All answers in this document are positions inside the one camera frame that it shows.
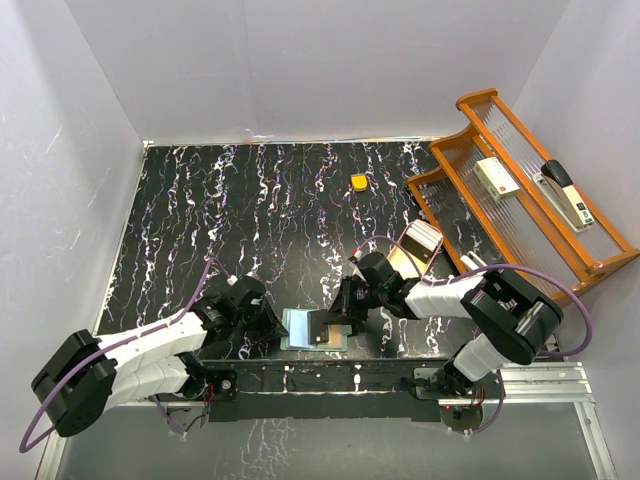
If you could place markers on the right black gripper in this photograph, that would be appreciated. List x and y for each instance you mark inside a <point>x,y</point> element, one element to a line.
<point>343,309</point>

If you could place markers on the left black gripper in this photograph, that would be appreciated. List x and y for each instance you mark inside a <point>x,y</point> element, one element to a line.
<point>271,327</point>

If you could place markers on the gold credit card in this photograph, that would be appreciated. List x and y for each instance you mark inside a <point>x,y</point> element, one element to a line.
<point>335,337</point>

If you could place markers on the green card holder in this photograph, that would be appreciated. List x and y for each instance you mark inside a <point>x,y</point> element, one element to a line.
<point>307,331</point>

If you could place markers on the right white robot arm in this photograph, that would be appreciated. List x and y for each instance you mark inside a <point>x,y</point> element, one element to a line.
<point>514,318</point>

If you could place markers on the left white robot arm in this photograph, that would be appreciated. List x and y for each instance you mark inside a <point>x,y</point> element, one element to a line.
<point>89,375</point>

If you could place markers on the wooden tray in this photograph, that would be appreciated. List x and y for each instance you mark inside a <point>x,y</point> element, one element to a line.
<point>409,258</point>

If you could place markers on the yellow small block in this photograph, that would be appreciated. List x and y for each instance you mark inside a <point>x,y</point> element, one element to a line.
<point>359,182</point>

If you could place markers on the wooden tiered shelf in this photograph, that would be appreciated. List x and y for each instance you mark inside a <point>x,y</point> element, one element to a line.
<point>527,229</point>

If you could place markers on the white staple box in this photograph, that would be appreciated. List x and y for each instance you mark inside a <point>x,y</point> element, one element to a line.
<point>496,179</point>

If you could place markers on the black beige stapler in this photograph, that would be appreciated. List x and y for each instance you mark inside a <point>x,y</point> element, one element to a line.
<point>559,189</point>

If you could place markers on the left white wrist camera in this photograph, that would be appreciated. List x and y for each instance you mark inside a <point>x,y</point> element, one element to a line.
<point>232,279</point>

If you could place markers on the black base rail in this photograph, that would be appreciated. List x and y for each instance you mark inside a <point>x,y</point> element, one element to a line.
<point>333,389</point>

